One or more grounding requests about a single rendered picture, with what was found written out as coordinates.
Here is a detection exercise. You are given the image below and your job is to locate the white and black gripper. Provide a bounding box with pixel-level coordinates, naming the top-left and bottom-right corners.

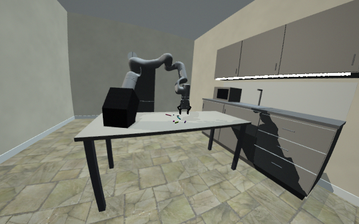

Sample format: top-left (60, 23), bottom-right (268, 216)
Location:
top-left (177, 99), bottom-right (191, 114)

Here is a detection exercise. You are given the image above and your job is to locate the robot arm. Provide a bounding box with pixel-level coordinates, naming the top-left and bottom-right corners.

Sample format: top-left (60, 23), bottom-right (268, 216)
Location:
top-left (121, 53), bottom-right (190, 100)

